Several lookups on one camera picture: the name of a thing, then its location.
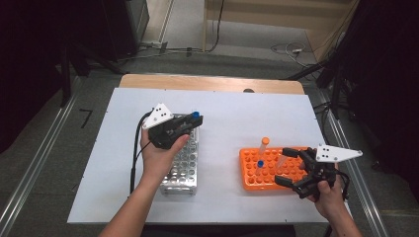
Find white floor cable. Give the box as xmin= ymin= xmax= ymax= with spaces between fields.
xmin=270 ymin=41 xmax=317 ymax=68

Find dark grey cabinet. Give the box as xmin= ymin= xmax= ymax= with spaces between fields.
xmin=98 ymin=0 xmax=151 ymax=63

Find metal floor rail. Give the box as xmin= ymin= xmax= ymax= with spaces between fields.
xmin=0 ymin=77 xmax=82 ymax=233
xmin=317 ymin=92 xmax=391 ymax=237

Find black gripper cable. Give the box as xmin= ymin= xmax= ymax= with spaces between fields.
xmin=129 ymin=112 xmax=154 ymax=196
xmin=335 ymin=171 xmax=351 ymax=201

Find black curtain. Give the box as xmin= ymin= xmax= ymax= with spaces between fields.
xmin=329 ymin=0 xmax=419 ymax=198
xmin=0 ymin=0 xmax=110 ymax=154

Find black hanging cable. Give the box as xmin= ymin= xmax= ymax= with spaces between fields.
xmin=204 ymin=0 xmax=226 ymax=53

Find orange test tube rack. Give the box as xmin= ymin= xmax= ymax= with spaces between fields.
xmin=238 ymin=146 xmax=319 ymax=193

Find light wooden furniture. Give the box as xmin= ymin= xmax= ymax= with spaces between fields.
xmin=202 ymin=0 xmax=360 ymax=63

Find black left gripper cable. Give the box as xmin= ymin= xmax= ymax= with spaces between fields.
xmin=129 ymin=112 xmax=154 ymax=196

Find person's right hand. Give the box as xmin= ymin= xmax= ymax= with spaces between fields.
xmin=307 ymin=179 xmax=348 ymax=220

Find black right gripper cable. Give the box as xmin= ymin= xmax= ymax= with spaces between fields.
xmin=335 ymin=171 xmax=351 ymax=201

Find black floor cables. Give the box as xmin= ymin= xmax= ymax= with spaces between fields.
xmin=312 ymin=101 xmax=334 ymax=149

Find person's left hand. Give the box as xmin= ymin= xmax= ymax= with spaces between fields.
xmin=139 ymin=128 xmax=192 ymax=186

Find white board sheet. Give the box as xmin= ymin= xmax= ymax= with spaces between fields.
xmin=66 ymin=87 xmax=355 ymax=225

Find grey power strip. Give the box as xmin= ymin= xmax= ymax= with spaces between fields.
xmin=137 ymin=39 xmax=169 ymax=54

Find black metal stand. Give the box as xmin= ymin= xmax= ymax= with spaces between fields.
xmin=58 ymin=42 xmax=127 ymax=108
xmin=286 ymin=55 xmax=350 ymax=120

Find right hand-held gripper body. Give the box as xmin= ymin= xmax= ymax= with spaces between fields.
xmin=292 ymin=143 xmax=364 ymax=200

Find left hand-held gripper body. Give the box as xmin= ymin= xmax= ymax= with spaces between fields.
xmin=141 ymin=103 xmax=190 ymax=151

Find wooden table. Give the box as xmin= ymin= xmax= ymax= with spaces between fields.
xmin=118 ymin=73 xmax=305 ymax=96

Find metal test tube rack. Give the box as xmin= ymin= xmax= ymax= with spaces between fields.
xmin=159 ymin=113 xmax=201 ymax=196

